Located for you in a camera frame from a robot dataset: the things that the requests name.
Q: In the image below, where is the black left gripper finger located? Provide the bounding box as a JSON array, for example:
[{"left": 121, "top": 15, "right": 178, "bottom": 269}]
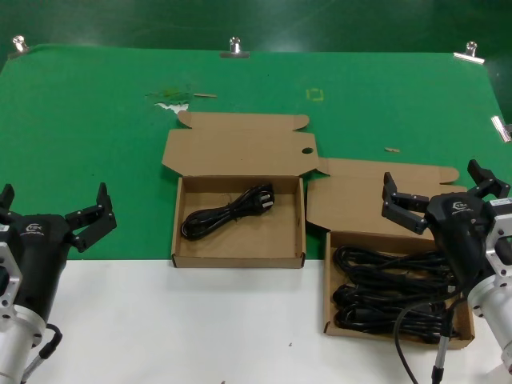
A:
[
  {"left": 0, "top": 183, "right": 17, "bottom": 226},
  {"left": 65, "top": 182, "right": 118, "bottom": 253}
]

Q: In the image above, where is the silver binder clip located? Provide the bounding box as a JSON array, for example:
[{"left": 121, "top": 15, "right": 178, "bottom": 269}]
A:
[
  {"left": 219, "top": 35, "right": 250, "bottom": 59},
  {"left": 490, "top": 115, "right": 512, "bottom": 143},
  {"left": 453, "top": 40, "right": 486, "bottom": 65},
  {"left": 8, "top": 34, "right": 30, "bottom": 59}
]

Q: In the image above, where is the left arm cable with connector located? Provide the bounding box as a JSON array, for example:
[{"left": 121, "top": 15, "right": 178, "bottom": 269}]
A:
[{"left": 22, "top": 322, "right": 64, "bottom": 381}]

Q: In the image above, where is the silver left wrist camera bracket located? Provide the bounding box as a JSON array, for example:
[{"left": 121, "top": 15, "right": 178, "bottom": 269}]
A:
[{"left": 0, "top": 239, "right": 24, "bottom": 321}]

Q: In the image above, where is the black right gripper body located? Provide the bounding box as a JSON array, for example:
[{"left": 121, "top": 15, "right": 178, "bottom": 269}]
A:
[{"left": 426, "top": 192, "right": 496, "bottom": 283}]

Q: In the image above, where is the green table mat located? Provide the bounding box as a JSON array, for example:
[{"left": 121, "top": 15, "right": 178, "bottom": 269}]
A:
[{"left": 0, "top": 42, "right": 512, "bottom": 263}]

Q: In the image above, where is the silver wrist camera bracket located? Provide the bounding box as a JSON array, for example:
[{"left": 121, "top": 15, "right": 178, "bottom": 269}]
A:
[
  {"left": 484, "top": 198, "right": 512, "bottom": 278},
  {"left": 0, "top": 239, "right": 24, "bottom": 321}
]

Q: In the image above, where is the right arm cable silver connector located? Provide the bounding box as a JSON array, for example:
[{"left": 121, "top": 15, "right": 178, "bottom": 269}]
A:
[{"left": 431, "top": 291, "right": 467, "bottom": 384}]

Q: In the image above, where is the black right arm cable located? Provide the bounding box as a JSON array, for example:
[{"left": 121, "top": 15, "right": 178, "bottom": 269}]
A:
[{"left": 393, "top": 278, "right": 473, "bottom": 384}]

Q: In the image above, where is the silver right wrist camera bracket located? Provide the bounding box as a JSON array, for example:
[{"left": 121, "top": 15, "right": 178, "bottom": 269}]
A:
[{"left": 484, "top": 198, "right": 512, "bottom": 278}]

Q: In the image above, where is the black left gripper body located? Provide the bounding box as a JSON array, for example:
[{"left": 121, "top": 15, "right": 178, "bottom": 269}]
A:
[{"left": 10, "top": 214, "right": 77, "bottom": 323}]

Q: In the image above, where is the open cardboard box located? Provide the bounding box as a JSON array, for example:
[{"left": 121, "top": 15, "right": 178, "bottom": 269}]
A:
[
  {"left": 306, "top": 157, "right": 476, "bottom": 350},
  {"left": 161, "top": 110, "right": 320, "bottom": 268}
]

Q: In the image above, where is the black power cable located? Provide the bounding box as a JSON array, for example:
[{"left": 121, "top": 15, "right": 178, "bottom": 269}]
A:
[
  {"left": 333, "top": 282, "right": 451, "bottom": 319},
  {"left": 334, "top": 245, "right": 455, "bottom": 286},
  {"left": 181, "top": 182, "right": 276, "bottom": 241},
  {"left": 334, "top": 306, "right": 461, "bottom": 346}
]

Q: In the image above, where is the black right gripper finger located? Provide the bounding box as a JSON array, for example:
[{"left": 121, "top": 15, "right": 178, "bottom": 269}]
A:
[
  {"left": 467, "top": 158, "right": 512, "bottom": 200},
  {"left": 382, "top": 171, "right": 432, "bottom": 236}
]

